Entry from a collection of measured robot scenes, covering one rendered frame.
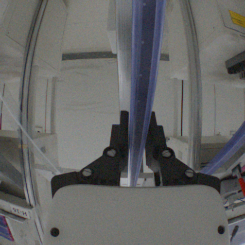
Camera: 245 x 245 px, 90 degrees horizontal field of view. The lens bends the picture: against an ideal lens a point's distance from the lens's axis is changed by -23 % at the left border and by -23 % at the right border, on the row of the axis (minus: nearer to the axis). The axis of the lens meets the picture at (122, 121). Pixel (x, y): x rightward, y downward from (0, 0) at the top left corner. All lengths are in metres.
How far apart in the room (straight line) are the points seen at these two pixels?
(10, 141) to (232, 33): 1.09
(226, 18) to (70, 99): 1.96
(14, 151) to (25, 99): 0.34
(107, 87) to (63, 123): 0.75
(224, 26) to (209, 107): 1.88
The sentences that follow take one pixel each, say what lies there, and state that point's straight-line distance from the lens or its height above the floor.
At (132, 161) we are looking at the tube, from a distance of 0.16.
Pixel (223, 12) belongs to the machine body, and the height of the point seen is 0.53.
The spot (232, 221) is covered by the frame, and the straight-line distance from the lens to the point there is 0.90.
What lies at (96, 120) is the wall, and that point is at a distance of 2.04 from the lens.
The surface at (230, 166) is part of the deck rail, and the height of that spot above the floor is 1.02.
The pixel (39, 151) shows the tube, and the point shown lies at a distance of 0.18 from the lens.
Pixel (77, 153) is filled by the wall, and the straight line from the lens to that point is 2.15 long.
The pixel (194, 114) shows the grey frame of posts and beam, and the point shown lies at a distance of 0.62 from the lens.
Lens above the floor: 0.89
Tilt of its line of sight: 1 degrees up
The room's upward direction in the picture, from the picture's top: 179 degrees counter-clockwise
